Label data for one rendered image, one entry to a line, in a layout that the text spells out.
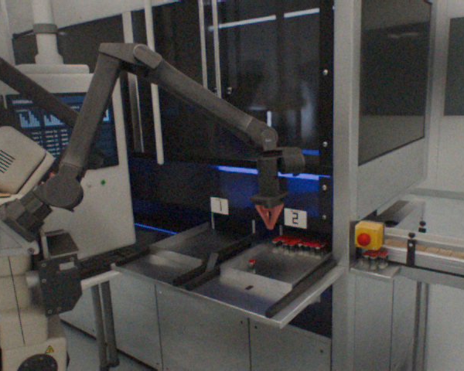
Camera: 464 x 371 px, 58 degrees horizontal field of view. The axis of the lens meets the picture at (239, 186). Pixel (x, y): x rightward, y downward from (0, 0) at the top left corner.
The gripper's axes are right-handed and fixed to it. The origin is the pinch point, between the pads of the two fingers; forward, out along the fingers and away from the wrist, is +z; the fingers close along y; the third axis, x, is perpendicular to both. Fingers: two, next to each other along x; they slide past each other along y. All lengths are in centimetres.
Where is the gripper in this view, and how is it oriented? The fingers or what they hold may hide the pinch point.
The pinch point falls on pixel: (270, 226)
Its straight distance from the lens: 118.3
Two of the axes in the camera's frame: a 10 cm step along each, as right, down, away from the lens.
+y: 6.1, -2.1, 7.7
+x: -7.9, -0.9, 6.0
